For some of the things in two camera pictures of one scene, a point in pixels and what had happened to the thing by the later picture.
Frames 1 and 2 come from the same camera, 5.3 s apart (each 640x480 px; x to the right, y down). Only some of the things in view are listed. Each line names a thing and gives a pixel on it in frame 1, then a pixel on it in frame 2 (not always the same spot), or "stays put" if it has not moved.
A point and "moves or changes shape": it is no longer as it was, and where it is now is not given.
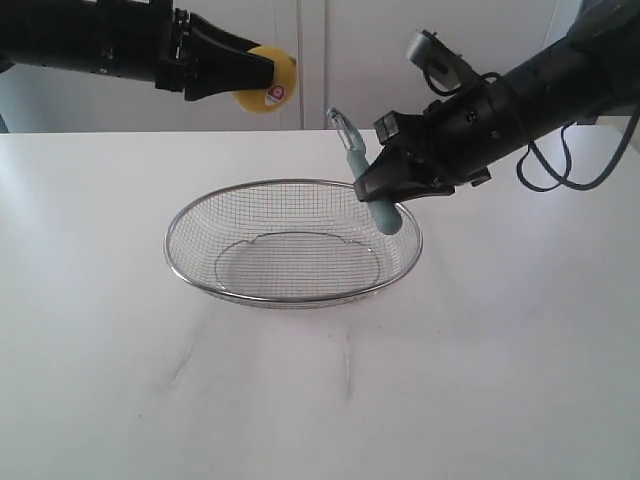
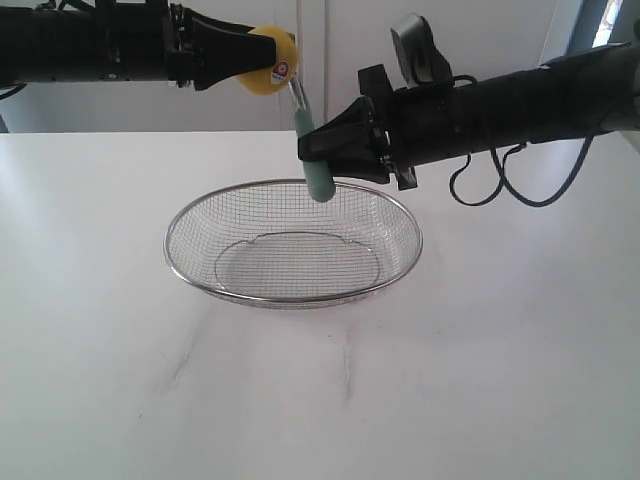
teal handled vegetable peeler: [387, 213] -> [320, 179]
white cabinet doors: [351, 57] stays put
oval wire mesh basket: [288, 244] stays put
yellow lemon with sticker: [270, 99] moves or changes shape
